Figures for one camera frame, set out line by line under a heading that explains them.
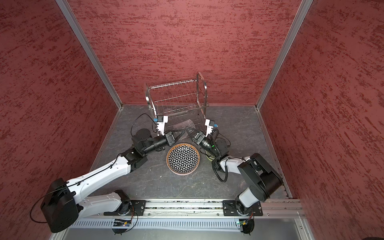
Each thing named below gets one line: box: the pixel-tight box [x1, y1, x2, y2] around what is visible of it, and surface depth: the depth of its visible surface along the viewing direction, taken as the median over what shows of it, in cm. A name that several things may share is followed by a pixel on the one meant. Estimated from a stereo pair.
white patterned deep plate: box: [166, 142, 201, 176], surface depth 91 cm
